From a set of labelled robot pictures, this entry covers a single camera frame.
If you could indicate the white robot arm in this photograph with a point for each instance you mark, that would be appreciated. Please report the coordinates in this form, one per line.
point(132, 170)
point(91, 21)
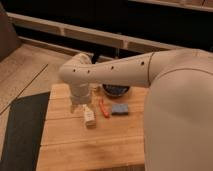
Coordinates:
point(178, 111)

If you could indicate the dark floor mat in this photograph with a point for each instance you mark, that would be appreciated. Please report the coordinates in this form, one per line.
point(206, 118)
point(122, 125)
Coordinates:
point(23, 133)

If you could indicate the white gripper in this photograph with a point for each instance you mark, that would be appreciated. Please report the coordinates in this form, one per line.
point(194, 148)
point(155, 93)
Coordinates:
point(79, 94)

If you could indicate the black bracket on rail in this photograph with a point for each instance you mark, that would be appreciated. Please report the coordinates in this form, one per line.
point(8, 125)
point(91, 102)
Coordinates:
point(95, 57)

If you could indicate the white shelf rail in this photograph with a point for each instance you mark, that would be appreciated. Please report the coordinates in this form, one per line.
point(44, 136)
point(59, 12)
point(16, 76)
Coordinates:
point(89, 35)

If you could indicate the dark ceramic bowl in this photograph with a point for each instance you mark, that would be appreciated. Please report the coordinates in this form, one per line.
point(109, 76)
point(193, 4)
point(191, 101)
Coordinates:
point(115, 91)

